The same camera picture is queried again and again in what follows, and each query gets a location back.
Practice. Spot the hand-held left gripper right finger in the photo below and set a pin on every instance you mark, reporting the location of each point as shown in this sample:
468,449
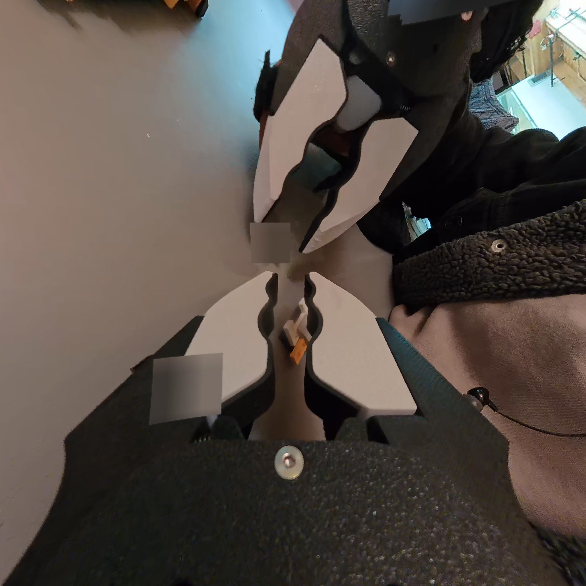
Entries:
357,357

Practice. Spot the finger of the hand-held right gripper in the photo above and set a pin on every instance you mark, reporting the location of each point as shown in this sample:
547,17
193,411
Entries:
375,169
302,114

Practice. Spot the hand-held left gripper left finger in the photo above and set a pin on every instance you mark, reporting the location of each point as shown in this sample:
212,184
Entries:
238,338

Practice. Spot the small lego subassembly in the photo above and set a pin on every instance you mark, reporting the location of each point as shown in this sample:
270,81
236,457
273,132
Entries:
293,329

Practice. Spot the orange black lego car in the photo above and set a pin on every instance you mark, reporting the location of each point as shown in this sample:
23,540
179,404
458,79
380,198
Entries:
199,7

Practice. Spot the person's right hand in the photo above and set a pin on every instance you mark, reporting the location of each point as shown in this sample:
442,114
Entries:
339,139

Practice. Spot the blue plaid shirt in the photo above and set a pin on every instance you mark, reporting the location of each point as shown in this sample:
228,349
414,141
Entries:
492,110

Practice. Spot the beige sweatshirt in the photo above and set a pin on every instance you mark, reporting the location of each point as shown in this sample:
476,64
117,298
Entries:
503,357

